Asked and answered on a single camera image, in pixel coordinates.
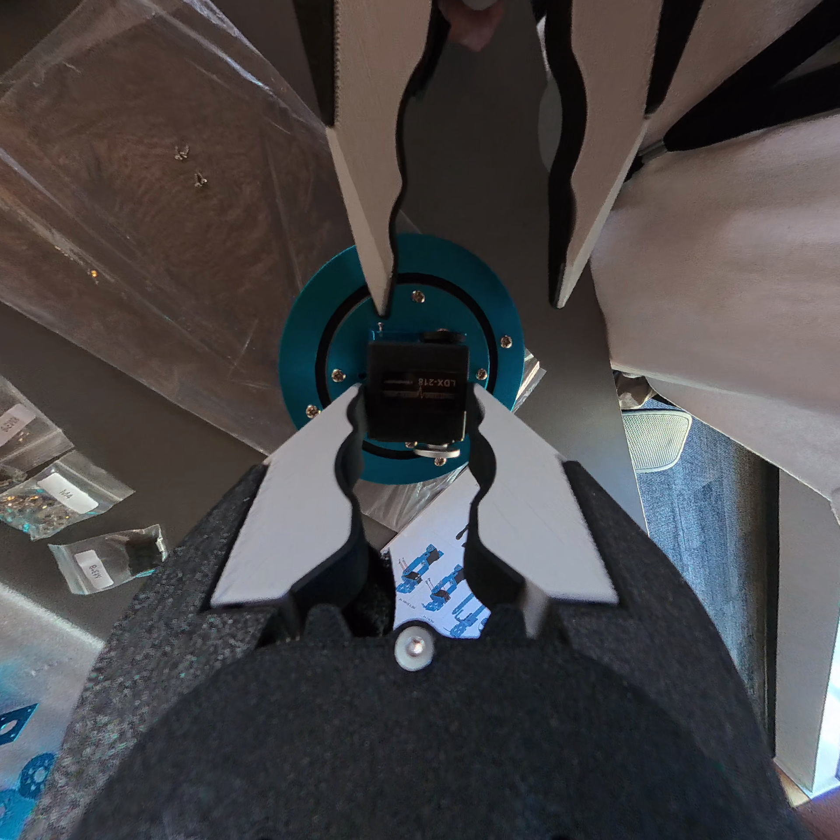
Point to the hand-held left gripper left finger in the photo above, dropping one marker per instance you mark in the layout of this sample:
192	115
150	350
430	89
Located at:
289	525

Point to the white foam sheet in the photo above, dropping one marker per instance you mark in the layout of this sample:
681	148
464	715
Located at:
39	643

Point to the dark grey desk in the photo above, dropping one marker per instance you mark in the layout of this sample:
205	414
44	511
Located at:
485	197

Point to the person's right hand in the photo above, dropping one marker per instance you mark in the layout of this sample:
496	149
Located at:
472	23

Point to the pale mesh shoe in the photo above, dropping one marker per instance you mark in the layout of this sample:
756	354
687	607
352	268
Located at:
656	439

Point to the large blue U bracket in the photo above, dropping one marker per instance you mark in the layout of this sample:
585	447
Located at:
19	768

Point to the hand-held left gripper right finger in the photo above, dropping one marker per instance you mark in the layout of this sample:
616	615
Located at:
544	525

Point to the black servo with round horn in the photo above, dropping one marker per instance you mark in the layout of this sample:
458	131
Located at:
420	394

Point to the white shirt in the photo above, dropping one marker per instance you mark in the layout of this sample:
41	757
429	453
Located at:
722	275

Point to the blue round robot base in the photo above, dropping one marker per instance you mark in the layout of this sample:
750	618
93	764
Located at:
308	341

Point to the large clear plastic bag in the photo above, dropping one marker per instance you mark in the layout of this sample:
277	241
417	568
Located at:
164	229

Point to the group of small screw bags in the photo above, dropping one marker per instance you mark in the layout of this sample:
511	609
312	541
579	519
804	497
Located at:
65	499

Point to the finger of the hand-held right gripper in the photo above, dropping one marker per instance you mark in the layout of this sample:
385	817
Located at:
371	98
610	98

